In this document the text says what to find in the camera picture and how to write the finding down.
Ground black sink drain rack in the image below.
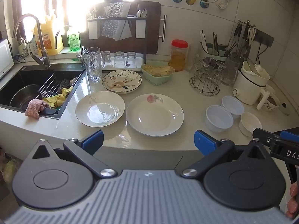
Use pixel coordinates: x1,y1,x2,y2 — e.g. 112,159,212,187
36,72,70,98

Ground person's right hand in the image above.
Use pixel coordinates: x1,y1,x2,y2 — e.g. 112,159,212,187
286,181,299,218

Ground yellow detergent jug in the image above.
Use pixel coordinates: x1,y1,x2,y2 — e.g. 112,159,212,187
34,14,64,56

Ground white box appliance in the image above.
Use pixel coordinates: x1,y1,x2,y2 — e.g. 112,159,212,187
0,38,14,78

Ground black wall hook rack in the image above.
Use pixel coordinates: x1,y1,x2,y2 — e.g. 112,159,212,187
237,20,274,47

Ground bundle of chopsticks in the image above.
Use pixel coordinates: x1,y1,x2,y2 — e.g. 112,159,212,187
199,30,220,55

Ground white plate grey leaf print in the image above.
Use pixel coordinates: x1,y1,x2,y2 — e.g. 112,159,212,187
75,91,125,128

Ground white plastic bowl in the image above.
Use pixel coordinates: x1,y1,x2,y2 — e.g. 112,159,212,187
221,96,245,119
206,105,234,133

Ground green chopstick holder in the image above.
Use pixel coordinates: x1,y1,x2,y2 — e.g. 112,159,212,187
201,41,230,61

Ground green bottle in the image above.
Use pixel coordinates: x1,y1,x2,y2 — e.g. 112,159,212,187
67,26,81,53

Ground steel wool scrubber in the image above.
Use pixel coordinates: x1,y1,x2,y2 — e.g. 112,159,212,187
58,78,78,89

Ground steel pot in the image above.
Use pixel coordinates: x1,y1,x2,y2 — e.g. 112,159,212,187
10,84,44,110

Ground floral ceramic mug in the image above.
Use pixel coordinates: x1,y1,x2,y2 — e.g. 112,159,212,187
256,91,282,112

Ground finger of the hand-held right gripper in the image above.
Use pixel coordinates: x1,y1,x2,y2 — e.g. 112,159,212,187
252,128,299,165
273,127,299,143

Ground black cable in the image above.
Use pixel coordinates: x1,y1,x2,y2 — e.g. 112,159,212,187
255,41,262,64

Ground yellow cloth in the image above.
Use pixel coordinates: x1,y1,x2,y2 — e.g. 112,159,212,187
43,86,74,109

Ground dried noodles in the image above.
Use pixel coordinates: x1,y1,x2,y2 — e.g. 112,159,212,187
143,64,175,77

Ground leaf patterned plate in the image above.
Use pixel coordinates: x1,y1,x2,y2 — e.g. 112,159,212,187
102,70,142,94

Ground white cable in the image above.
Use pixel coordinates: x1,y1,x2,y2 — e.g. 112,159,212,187
201,0,230,10

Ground green plastic basket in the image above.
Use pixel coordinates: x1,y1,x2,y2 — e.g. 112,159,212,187
141,62,175,86

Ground white electric cooker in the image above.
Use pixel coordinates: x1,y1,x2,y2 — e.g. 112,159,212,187
232,61,271,105

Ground steel kitchen faucet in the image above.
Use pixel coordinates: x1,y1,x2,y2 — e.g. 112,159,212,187
12,14,51,69

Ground pink cloth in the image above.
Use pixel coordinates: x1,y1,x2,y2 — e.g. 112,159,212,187
25,99,50,120

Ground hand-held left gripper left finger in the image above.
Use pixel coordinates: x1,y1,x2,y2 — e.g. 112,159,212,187
28,130,118,178

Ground black kitchen sink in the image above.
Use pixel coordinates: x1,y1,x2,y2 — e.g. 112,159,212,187
0,64,86,120

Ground white ceramic bowl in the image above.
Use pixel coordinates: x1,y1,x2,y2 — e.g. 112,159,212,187
239,112,263,137

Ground white utensil holder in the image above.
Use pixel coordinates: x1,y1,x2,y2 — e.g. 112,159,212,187
136,18,147,39
88,21,101,40

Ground set of glass cups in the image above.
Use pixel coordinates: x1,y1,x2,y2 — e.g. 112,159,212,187
194,57,226,82

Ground tall textured glass pitcher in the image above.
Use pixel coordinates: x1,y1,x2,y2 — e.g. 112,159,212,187
83,47,105,83

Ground wire cup rack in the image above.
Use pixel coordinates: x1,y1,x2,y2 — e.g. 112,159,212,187
189,57,226,96

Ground clear glass jug with handle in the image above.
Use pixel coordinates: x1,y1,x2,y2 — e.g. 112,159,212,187
222,52,241,85

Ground dark wooden cutting board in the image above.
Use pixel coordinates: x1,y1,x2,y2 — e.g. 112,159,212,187
83,1,167,54

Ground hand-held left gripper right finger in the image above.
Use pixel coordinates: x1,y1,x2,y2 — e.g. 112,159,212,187
182,130,272,178

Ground white drip tray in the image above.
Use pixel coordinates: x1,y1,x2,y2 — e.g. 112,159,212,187
101,54,144,70

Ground round textured glass jug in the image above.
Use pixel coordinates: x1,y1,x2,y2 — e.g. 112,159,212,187
187,44,199,73

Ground yellow plastic bag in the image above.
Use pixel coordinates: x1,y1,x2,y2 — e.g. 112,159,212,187
0,148,22,189

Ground silver patterned bag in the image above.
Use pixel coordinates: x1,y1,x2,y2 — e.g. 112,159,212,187
101,2,132,40

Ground black dish rack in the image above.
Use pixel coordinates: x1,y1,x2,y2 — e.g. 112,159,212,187
87,16,148,62

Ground white plate pink flower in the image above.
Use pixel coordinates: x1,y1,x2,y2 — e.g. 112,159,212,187
126,93,184,137

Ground red lidded jar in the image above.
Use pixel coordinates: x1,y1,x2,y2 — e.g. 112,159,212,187
169,40,189,72

